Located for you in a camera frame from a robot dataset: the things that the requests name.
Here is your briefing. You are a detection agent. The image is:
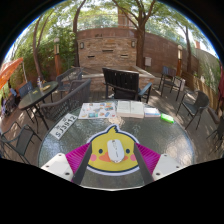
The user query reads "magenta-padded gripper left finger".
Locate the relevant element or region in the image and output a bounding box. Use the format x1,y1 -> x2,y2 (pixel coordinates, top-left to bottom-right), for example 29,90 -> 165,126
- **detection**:
40,142 -> 93,186

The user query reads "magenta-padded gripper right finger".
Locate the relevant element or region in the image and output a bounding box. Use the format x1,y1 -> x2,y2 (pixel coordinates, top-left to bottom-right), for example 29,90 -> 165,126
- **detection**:
132,142 -> 184,186

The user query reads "white computer mouse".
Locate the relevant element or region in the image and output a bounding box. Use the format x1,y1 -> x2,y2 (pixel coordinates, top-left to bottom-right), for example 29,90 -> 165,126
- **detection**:
106,138 -> 125,164

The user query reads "yellow duck mouse pad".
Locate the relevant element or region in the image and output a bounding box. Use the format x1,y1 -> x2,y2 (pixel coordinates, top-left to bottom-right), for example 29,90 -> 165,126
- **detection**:
85,124 -> 141,177

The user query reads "white number plate sign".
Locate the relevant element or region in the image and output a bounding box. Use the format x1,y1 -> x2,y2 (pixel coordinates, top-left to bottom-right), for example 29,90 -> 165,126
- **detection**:
49,113 -> 78,140

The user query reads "dark metal mesh chair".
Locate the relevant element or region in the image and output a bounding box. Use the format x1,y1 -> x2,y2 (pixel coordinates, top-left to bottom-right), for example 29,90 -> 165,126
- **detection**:
0,121 -> 43,164

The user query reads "small white and blue book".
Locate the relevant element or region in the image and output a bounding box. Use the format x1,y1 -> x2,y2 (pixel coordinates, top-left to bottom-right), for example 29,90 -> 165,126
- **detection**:
143,107 -> 162,118

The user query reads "dark wicker armchair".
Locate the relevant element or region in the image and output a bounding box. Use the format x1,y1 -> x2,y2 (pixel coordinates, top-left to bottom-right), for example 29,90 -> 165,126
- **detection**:
39,78 -> 92,122

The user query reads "open white book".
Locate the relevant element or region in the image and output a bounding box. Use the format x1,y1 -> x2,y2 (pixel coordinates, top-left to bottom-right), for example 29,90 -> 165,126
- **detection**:
115,100 -> 146,119

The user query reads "colourful sticker sheet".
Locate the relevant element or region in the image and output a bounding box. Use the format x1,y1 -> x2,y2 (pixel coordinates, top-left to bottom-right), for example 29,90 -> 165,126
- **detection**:
77,101 -> 118,120

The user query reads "dark wicker side chair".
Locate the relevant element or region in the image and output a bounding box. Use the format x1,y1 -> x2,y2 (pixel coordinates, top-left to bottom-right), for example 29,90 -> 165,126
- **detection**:
176,90 -> 210,130

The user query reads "round glass side table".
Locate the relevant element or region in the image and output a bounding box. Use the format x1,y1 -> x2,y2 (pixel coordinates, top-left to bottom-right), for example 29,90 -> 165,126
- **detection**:
18,80 -> 59,134

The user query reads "blue metal chair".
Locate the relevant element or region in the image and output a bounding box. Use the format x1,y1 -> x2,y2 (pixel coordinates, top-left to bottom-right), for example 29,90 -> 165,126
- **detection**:
18,81 -> 34,99

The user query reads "grey wicker armchair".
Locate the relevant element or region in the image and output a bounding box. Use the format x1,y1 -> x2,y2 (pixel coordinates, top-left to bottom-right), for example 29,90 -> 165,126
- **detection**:
55,67 -> 84,93

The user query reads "dark chair with blue back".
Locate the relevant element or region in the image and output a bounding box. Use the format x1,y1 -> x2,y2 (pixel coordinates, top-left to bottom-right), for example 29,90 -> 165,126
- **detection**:
158,65 -> 184,101

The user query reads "black slatted chair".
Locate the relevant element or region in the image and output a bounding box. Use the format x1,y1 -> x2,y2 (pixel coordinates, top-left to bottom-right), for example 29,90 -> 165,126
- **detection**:
101,67 -> 153,104

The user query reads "orange parasol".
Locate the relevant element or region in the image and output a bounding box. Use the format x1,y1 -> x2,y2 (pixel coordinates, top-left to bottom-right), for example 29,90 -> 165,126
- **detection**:
0,57 -> 24,91

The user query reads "slim leaning tree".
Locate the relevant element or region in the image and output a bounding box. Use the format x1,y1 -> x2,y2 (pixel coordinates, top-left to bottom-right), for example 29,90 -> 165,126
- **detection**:
32,13 -> 51,81

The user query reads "forked tree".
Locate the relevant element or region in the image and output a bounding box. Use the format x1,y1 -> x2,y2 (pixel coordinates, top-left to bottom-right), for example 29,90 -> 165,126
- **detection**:
111,0 -> 158,69

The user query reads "brown lamp post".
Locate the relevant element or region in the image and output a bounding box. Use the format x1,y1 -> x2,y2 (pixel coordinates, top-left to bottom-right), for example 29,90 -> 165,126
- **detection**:
176,44 -> 184,78
53,37 -> 62,77

